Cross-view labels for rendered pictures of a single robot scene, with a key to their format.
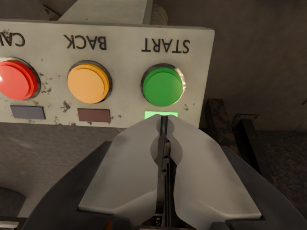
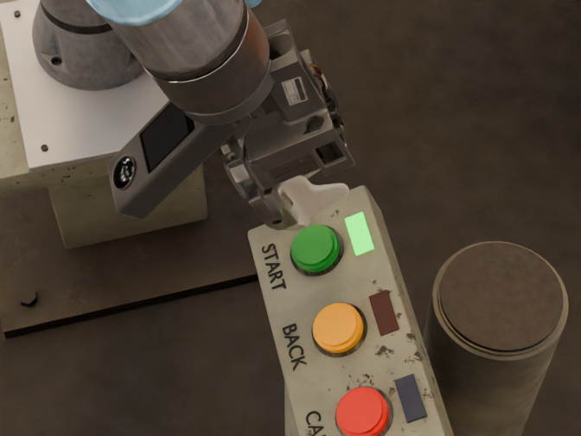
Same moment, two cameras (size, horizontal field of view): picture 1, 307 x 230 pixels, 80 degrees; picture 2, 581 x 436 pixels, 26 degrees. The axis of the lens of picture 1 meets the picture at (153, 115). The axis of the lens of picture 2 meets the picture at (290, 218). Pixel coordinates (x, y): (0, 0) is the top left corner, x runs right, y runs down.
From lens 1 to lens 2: 0.90 m
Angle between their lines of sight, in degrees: 49
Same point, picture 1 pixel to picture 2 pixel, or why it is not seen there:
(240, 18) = not seen: hidden behind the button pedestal
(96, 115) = (381, 309)
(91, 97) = (348, 316)
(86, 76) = (323, 328)
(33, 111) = (404, 389)
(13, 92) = (373, 407)
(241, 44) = (420, 231)
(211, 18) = not seen: hidden behind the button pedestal
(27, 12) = not seen: outside the picture
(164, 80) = (302, 248)
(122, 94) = (342, 289)
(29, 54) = (327, 405)
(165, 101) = (325, 236)
